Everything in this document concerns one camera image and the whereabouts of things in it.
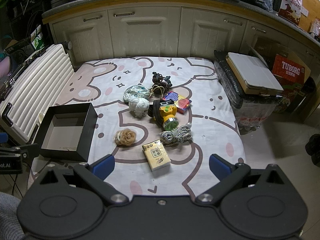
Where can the black shelving unit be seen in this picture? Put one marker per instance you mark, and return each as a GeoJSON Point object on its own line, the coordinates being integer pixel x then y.
{"type": "Point", "coordinates": [22, 12]}

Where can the lilac puffer jacket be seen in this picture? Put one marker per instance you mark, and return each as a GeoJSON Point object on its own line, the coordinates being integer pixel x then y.
{"type": "Point", "coordinates": [5, 70]}

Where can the green white box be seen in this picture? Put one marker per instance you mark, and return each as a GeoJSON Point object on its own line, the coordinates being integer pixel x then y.
{"type": "Point", "coordinates": [37, 40]}

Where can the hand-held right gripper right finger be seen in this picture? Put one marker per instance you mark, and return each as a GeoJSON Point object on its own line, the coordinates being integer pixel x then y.
{"type": "Point", "coordinates": [220, 166]}

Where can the grey flat case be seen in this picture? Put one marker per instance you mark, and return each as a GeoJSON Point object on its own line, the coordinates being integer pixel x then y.
{"type": "Point", "coordinates": [255, 71]}

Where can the dark ruffled scrunchie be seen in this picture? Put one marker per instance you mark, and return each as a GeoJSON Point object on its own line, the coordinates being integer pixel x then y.
{"type": "Point", "coordinates": [160, 80]}

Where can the black box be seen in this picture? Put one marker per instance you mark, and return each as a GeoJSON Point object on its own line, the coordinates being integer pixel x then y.
{"type": "Point", "coordinates": [87, 135]}

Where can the colourful patterned small box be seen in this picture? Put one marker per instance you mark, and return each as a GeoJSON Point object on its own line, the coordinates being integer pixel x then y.
{"type": "Point", "coordinates": [181, 103]}

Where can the dark object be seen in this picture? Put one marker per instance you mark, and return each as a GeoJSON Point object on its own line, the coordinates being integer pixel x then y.
{"type": "Point", "coordinates": [313, 150]}

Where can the red cardboard carton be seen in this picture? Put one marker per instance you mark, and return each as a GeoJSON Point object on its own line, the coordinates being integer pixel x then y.
{"type": "Point", "coordinates": [290, 67]}

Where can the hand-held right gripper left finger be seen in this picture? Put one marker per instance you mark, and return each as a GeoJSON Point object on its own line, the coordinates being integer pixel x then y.
{"type": "Point", "coordinates": [103, 166]}

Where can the bear printed blanket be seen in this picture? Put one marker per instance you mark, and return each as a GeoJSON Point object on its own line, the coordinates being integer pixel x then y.
{"type": "Point", "coordinates": [207, 135]}

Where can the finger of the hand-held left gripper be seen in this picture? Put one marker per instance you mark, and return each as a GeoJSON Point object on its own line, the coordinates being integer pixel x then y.
{"type": "Point", "coordinates": [3, 138]}
{"type": "Point", "coordinates": [22, 150]}

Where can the person's grey clothing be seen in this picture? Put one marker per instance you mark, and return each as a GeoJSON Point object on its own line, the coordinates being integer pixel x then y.
{"type": "Point", "coordinates": [8, 215]}

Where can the red green printed carton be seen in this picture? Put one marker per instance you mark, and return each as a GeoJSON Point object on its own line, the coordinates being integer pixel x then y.
{"type": "Point", "coordinates": [287, 95]}

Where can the blue white fabric pouch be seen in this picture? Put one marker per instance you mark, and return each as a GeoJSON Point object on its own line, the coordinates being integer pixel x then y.
{"type": "Point", "coordinates": [136, 93]}

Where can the black flat carton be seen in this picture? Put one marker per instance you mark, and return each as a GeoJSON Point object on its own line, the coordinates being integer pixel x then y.
{"type": "Point", "coordinates": [17, 46]}

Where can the black bin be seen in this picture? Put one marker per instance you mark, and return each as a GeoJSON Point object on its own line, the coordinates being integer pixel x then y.
{"type": "Point", "coordinates": [306, 97]}

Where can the white ribbed suitcase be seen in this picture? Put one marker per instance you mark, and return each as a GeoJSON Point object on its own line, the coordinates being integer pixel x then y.
{"type": "Point", "coordinates": [37, 87]}

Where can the yellow tissue packet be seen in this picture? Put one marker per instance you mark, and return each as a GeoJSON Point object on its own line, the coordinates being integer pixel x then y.
{"type": "Point", "coordinates": [156, 156]}

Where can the white fluffy scrunchie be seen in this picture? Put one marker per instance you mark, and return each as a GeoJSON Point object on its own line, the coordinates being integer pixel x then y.
{"type": "Point", "coordinates": [139, 106]}

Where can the red white printed carton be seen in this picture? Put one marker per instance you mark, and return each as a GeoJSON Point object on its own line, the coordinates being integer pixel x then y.
{"type": "Point", "coordinates": [290, 10]}

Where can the yellow headlamp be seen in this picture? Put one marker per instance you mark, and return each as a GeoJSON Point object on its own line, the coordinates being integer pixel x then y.
{"type": "Point", "coordinates": [166, 113]}

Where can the beige flower hair clip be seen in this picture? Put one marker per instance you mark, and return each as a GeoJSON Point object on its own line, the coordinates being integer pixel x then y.
{"type": "Point", "coordinates": [126, 137]}

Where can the cream cabinet door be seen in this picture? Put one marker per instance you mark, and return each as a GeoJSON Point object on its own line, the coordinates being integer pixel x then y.
{"type": "Point", "coordinates": [212, 35]}
{"type": "Point", "coordinates": [145, 35]}
{"type": "Point", "coordinates": [275, 37]}
{"type": "Point", "coordinates": [82, 42]}

